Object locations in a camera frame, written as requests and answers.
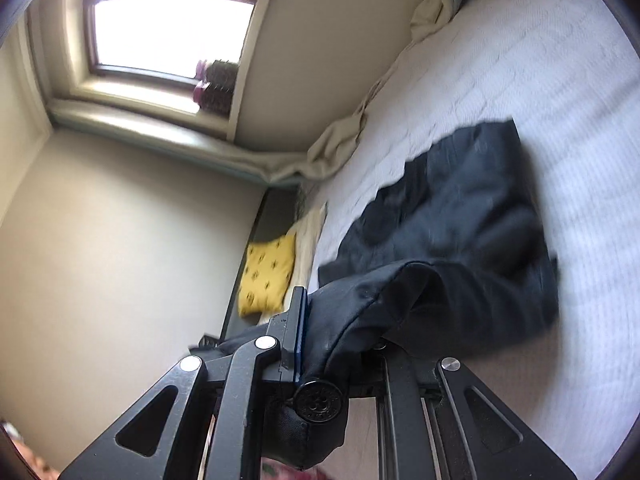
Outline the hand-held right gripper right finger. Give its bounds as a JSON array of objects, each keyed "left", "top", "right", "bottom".
[{"left": 377, "top": 347, "right": 576, "bottom": 480}]

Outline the pink floral sheet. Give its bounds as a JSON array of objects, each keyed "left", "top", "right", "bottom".
[{"left": 260, "top": 462, "right": 331, "bottom": 480}]

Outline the dark bed headboard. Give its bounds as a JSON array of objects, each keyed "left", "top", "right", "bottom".
[{"left": 220, "top": 187, "right": 301, "bottom": 341}]

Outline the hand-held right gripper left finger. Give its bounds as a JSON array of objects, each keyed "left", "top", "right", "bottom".
[{"left": 60, "top": 287, "right": 307, "bottom": 480}]

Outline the cream pillow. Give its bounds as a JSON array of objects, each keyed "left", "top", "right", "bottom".
[{"left": 255, "top": 202, "right": 328, "bottom": 328}]

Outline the black printed jacket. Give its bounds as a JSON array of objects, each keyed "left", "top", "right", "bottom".
[{"left": 215, "top": 117, "right": 561, "bottom": 471}]

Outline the yellow patterned pillow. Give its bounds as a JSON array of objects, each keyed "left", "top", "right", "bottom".
[{"left": 236, "top": 234, "right": 298, "bottom": 318}]

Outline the window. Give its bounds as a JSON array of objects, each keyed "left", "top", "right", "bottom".
[{"left": 25, "top": 0, "right": 266, "bottom": 126}]

